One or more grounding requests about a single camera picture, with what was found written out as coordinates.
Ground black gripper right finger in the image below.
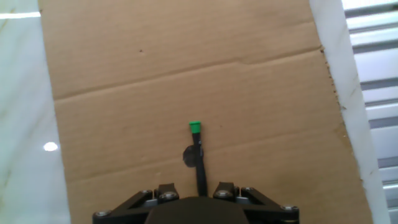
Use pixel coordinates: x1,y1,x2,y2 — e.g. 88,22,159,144
212,182,300,224

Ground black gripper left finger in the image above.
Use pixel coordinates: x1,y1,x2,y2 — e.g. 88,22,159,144
92,182,180,224

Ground black round dot mark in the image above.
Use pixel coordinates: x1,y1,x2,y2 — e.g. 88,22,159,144
182,144,205,168

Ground black screwdriver green cap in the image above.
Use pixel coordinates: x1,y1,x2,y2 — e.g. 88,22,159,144
188,121,208,197

